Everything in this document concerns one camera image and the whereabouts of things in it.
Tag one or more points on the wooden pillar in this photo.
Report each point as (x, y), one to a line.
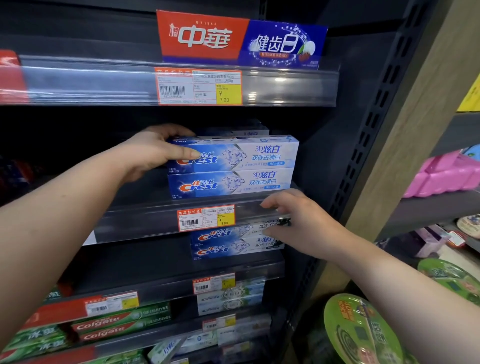
(423, 112)

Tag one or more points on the red and blue toothpaste box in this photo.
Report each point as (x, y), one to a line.
(240, 41)

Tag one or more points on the bright green toothpaste box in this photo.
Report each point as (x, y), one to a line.
(33, 334)
(30, 350)

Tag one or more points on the green round mosquito coil pack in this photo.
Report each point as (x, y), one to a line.
(450, 277)
(360, 330)

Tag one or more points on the white green toothpaste box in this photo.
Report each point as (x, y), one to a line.
(228, 306)
(240, 294)

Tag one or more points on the person's right hand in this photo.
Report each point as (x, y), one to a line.
(315, 225)

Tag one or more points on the person's left hand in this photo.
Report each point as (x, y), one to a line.
(146, 153)

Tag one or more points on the person's left thumb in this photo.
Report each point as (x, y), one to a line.
(183, 152)

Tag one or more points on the yellow sign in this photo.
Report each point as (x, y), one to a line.
(471, 95)

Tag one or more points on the grey side shelf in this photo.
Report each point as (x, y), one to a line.
(431, 210)

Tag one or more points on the person's left forearm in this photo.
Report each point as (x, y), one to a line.
(56, 228)

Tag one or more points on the orange yellow price label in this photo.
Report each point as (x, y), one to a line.
(198, 87)
(219, 323)
(206, 218)
(213, 283)
(111, 304)

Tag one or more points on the black metal shelving unit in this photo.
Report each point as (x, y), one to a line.
(360, 112)

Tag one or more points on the pale pink packet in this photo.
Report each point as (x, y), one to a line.
(431, 240)

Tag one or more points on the clear plastic shelf rail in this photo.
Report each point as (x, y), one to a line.
(157, 275)
(150, 221)
(292, 86)

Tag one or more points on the pink plastic package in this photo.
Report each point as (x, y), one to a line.
(442, 176)

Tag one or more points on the person's right forearm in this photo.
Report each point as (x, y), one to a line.
(405, 292)

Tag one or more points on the blue white toothpaste box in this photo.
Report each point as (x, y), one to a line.
(232, 183)
(247, 153)

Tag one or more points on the blue black toothpaste box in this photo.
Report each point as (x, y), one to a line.
(225, 234)
(232, 248)

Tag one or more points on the green red toothpaste box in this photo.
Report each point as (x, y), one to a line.
(127, 330)
(123, 318)

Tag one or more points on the person's right fingers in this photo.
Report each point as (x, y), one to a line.
(285, 198)

